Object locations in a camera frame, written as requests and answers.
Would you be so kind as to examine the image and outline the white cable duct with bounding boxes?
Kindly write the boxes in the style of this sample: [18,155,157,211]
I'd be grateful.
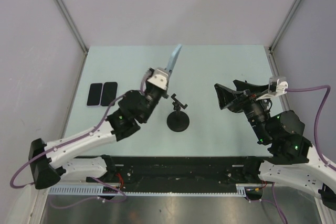
[49,184,266,197]

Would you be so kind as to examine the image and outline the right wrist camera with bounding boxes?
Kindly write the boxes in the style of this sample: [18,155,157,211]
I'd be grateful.
[256,76,288,100]

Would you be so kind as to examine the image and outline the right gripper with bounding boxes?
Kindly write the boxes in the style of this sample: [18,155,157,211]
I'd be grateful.
[213,79,271,143]

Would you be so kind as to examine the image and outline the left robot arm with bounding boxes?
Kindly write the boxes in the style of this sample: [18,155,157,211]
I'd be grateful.
[28,87,166,189]

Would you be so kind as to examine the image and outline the light blue phone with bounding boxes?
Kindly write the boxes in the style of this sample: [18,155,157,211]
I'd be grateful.
[165,44,182,75]

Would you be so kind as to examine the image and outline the black phone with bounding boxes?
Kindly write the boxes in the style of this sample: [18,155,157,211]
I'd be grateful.
[100,82,118,106]

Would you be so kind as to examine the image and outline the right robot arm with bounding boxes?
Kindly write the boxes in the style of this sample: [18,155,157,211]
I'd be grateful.
[214,76,335,210]

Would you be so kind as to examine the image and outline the wooden base phone stand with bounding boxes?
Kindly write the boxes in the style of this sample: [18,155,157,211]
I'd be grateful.
[262,99,272,111]

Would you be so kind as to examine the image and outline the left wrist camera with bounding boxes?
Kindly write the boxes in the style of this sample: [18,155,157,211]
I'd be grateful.
[147,68,170,91]

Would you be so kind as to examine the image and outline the black stand with blue phone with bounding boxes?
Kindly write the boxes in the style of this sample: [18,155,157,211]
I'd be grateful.
[166,93,190,132]

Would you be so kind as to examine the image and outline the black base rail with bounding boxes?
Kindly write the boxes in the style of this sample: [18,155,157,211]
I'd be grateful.
[86,155,266,192]

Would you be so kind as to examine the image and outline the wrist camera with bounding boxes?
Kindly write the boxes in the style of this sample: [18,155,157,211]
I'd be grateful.
[256,76,288,100]
[147,68,170,91]

